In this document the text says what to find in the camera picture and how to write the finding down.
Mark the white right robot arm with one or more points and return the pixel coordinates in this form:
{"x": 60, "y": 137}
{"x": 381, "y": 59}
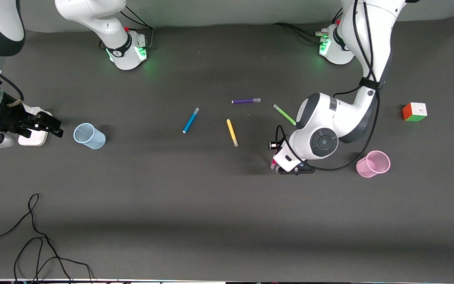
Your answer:
{"x": 93, "y": 12}

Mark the yellow marker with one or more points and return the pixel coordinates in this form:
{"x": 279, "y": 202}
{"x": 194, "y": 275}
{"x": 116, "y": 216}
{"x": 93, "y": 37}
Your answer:
{"x": 232, "y": 132}

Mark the green marker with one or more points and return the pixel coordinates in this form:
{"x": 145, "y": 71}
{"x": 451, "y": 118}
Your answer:
{"x": 284, "y": 114}

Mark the purple marker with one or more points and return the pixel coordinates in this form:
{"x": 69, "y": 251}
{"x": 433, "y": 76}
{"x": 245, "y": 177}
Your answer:
{"x": 246, "y": 101}

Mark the translucent pink cup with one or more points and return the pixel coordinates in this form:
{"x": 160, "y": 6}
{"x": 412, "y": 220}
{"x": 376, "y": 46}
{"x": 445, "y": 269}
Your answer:
{"x": 373, "y": 165}

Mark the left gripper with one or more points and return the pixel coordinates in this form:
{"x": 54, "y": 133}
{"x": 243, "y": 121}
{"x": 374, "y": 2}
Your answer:
{"x": 281, "y": 142}

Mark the blue marker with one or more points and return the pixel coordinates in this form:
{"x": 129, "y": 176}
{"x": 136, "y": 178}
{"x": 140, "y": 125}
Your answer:
{"x": 190, "y": 120}

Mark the colourful puzzle cube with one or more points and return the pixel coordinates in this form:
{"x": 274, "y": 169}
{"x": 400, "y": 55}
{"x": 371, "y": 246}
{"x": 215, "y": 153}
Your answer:
{"x": 414, "y": 112}

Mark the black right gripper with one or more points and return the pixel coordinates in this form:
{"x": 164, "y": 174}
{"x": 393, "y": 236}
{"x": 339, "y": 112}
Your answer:
{"x": 9, "y": 117}

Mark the translucent blue cup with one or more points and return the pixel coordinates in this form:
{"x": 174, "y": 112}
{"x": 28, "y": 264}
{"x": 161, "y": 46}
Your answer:
{"x": 90, "y": 138}

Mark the pink marker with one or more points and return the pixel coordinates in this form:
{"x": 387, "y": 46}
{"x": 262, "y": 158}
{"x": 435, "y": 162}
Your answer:
{"x": 273, "y": 164}

